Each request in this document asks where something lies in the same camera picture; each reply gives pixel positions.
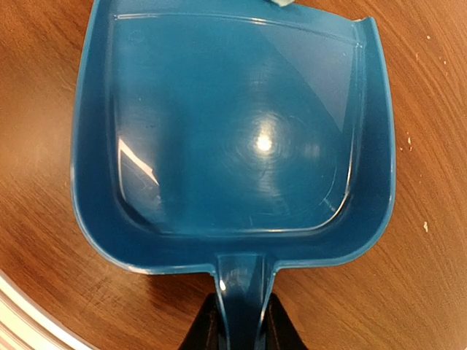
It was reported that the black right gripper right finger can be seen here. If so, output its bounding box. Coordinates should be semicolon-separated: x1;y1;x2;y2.
264;294;308;350

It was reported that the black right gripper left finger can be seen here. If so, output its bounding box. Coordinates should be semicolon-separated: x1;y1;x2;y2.
179;293;220;350

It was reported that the blue plastic dustpan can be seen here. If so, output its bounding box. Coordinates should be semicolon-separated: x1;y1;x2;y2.
70;1;396;349

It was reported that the light blue paper scrap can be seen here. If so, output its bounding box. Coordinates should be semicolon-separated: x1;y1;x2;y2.
268;0;295;7

